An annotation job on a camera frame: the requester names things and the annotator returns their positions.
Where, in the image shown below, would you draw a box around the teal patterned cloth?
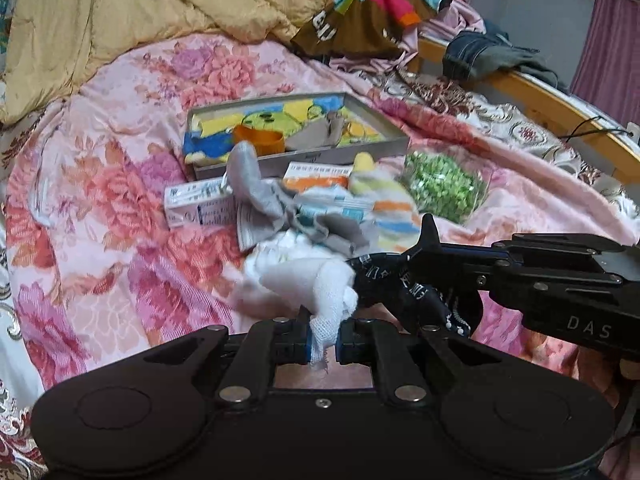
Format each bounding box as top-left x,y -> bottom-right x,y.
0,0 -> 21,56

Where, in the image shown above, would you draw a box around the colourful brown garment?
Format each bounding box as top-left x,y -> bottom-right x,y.
290,0 -> 463,61

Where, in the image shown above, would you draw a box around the black printed cloth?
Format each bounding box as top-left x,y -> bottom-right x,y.
345,252 -> 473,338

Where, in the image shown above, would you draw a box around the grey metal tray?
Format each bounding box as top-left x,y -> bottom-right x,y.
186,91 -> 411,181

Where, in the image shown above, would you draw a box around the pink floral bedsheet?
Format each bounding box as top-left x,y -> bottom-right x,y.
0,35 -> 640,480

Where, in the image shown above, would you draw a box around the white blue medicine box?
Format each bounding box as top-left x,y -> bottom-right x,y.
164,177 -> 238,231

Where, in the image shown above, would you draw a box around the wooden bed frame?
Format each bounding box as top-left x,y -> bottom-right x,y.
417,37 -> 640,183

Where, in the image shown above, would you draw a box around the white gauze cloth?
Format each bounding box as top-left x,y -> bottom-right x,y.
235,232 -> 361,371

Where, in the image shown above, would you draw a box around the yellow quilt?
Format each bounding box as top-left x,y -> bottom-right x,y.
0,0 -> 351,126

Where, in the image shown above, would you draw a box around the grey felt pouch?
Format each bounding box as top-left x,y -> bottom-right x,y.
285,112 -> 346,151

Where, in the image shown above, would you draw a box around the blue jeans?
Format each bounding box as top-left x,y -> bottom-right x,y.
442,30 -> 571,86

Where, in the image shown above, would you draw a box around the yellow blue patterned cloth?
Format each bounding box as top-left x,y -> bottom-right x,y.
182,100 -> 381,166

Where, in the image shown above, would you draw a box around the grey face mask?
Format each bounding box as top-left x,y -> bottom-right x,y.
225,141 -> 301,253

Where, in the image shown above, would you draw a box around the glass jar of green stars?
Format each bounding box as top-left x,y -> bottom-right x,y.
400,150 -> 488,226

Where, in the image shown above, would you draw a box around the orange cup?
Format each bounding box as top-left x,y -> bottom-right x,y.
232,124 -> 287,155

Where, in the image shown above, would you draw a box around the grey sock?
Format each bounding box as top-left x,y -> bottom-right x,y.
295,212 -> 381,257

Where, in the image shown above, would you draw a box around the white teal mask packet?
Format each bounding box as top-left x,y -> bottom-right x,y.
290,187 -> 371,226

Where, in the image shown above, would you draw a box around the pink curtain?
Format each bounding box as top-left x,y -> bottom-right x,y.
570,0 -> 640,126

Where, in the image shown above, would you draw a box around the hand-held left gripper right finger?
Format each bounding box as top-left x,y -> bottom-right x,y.
336,318 -> 482,405

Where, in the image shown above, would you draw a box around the striped sock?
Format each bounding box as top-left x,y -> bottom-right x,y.
347,152 -> 423,253

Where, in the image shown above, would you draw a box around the orange white medicine box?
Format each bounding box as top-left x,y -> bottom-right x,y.
282,160 -> 353,196

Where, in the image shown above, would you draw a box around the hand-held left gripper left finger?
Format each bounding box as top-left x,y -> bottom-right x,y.
144,317 -> 309,410

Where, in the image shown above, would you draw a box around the black cable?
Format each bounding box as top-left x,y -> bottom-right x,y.
562,116 -> 633,141

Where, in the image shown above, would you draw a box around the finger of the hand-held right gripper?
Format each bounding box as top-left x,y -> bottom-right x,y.
440,270 -> 623,333
406,214 -> 627,281

